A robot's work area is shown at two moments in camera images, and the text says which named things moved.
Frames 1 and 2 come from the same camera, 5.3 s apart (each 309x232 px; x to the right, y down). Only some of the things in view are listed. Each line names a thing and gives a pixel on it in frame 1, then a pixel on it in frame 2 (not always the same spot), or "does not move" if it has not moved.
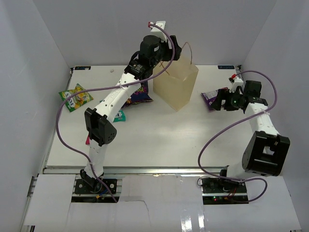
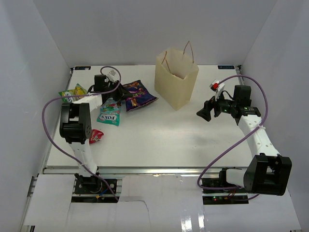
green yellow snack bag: [76, 100] does not move
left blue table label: [82, 68] does not move
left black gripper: [169, 52] to [122, 94]
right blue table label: [226, 67] does not move
